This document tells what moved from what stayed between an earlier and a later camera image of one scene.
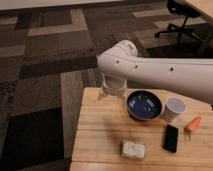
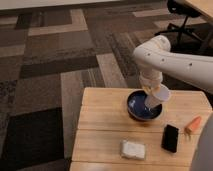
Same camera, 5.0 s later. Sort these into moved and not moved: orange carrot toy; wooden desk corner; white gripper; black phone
Moved: white gripper
Not moved: black phone; wooden desk corner; orange carrot toy
